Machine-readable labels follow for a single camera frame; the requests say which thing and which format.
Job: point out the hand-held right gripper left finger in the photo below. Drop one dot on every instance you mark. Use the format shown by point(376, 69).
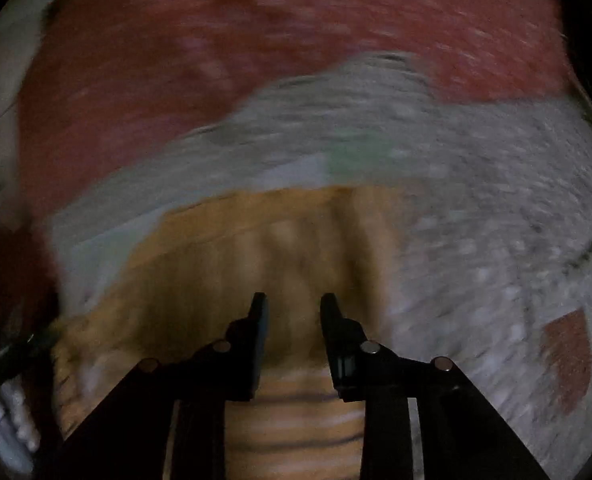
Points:
point(261, 332)

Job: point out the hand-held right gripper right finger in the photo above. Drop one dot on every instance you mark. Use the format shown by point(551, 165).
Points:
point(329, 325)

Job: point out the orange striped small garment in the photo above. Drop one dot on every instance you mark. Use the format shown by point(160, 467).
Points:
point(296, 250)

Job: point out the dark red cloth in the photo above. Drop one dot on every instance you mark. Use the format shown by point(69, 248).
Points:
point(11, 285)

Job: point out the red and grey patterned blanket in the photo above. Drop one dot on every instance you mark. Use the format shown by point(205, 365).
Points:
point(286, 60)

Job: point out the white cloth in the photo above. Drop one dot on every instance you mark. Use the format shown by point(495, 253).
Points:
point(6, 90)

